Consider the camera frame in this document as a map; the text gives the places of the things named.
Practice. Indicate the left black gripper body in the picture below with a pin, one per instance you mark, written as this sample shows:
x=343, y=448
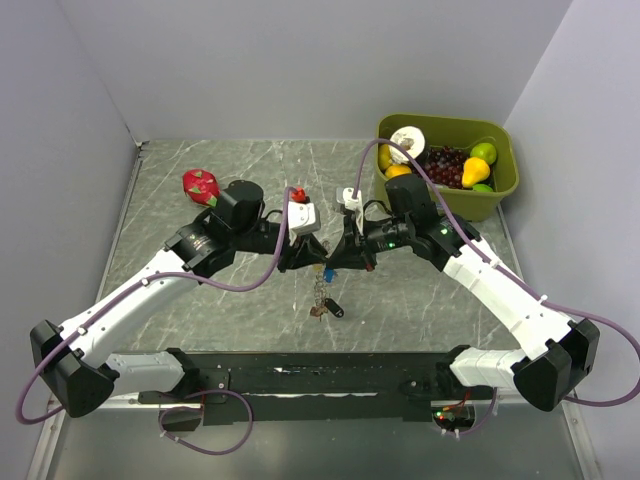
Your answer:
x=290, y=249

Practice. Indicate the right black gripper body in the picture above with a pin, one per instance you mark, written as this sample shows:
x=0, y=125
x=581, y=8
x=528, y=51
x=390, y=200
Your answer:
x=388, y=234

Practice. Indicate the black key fob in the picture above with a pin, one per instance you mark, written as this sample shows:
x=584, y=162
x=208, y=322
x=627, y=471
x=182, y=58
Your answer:
x=334, y=308

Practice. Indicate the red key tag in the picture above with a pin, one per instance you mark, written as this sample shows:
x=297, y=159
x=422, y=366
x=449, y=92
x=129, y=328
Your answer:
x=316, y=312

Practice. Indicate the red dragon fruit toy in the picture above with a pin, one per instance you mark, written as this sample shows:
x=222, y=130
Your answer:
x=201, y=187

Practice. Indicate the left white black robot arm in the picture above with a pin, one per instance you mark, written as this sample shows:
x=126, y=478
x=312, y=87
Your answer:
x=77, y=360

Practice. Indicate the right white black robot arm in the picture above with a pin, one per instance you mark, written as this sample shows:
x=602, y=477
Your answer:
x=555, y=352

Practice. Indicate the orange fruit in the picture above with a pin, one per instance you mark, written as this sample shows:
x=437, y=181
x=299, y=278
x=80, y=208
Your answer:
x=397, y=170

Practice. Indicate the yellow lemon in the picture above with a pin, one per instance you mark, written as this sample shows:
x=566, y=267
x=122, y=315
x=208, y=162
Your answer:
x=384, y=159

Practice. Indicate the dark red grapes bunch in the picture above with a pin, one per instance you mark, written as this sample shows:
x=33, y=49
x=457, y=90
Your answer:
x=444, y=165

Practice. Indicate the small green fruit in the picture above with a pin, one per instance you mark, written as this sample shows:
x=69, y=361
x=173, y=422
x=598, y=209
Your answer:
x=483, y=188

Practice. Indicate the yellow pear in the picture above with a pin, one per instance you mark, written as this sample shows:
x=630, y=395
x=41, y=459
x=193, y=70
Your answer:
x=475, y=170

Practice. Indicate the green lime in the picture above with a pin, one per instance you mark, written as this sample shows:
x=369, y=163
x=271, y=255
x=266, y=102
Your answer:
x=485, y=151

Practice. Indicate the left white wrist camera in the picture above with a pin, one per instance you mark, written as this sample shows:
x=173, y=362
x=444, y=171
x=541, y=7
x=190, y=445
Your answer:
x=302, y=218

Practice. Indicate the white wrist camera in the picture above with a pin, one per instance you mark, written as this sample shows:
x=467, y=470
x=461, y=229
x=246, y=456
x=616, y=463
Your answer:
x=349, y=200
x=302, y=218

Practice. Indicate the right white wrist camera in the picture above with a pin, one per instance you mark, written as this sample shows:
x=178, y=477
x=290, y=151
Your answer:
x=349, y=200

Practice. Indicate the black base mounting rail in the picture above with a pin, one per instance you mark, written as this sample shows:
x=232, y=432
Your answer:
x=318, y=386

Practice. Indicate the aluminium frame rail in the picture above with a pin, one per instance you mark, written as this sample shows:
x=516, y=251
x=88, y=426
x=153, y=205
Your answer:
x=51, y=427

